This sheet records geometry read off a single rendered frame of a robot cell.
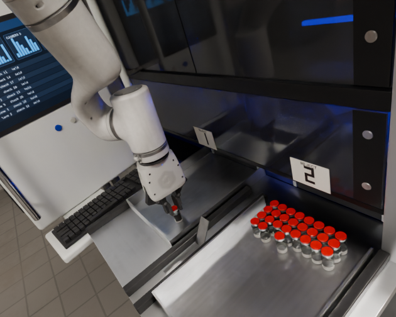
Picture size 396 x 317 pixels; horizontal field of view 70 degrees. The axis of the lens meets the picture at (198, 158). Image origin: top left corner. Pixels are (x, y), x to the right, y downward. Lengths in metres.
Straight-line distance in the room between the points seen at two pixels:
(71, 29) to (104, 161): 0.82
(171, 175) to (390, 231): 0.45
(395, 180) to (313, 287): 0.24
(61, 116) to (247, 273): 0.84
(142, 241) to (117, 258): 0.07
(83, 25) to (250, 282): 0.54
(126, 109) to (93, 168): 0.66
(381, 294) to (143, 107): 0.54
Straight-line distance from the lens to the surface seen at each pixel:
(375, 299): 0.61
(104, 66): 0.52
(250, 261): 0.65
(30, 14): 0.48
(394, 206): 0.55
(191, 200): 0.83
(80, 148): 1.19
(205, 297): 0.63
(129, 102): 0.58
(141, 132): 0.61
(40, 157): 1.15
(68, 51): 0.50
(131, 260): 0.77
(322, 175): 0.58
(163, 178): 0.68
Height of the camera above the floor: 1.40
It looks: 31 degrees down
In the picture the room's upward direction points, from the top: 20 degrees counter-clockwise
